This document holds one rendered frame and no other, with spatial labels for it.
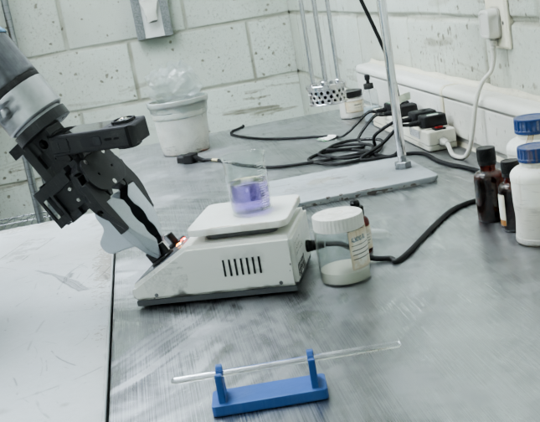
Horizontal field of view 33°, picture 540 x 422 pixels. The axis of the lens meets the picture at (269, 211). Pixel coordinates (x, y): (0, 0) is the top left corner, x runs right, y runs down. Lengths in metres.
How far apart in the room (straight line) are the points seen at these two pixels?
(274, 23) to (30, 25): 0.90
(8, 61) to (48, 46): 2.41
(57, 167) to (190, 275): 0.20
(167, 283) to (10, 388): 0.23
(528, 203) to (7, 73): 0.62
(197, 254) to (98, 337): 0.14
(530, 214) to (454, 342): 0.28
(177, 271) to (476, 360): 0.39
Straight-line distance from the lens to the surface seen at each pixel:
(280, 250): 1.04
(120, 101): 3.52
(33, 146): 1.13
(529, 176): 1.09
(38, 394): 0.94
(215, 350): 0.94
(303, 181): 1.58
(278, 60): 3.55
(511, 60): 1.57
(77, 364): 0.98
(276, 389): 0.81
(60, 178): 1.10
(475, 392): 0.78
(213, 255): 1.06
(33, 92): 1.10
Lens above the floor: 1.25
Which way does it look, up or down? 14 degrees down
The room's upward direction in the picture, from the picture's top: 10 degrees counter-clockwise
